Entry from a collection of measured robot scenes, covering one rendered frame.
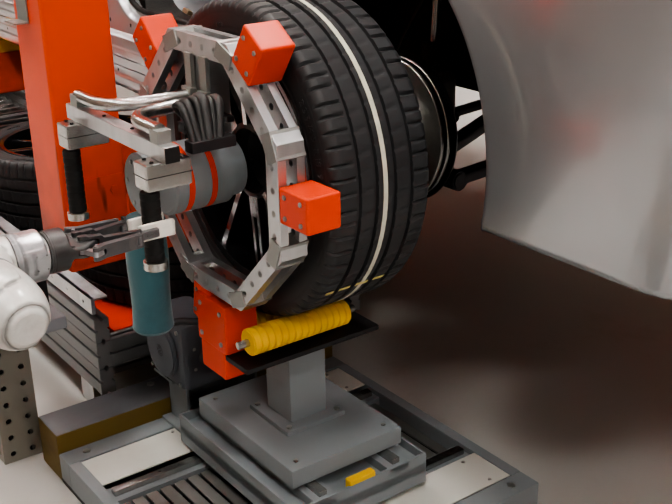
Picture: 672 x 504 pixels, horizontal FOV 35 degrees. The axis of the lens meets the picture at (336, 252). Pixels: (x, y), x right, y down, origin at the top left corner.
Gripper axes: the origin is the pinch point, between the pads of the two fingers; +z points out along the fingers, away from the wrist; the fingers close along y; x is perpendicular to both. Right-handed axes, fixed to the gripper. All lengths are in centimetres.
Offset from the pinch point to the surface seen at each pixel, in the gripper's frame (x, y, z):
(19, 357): -55, -73, -4
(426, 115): 8, -6, 69
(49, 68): 18, -60, 8
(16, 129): -33, -202, 47
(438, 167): -3, -2, 70
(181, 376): -55, -40, 24
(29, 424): -74, -73, -4
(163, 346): -49, -46, 22
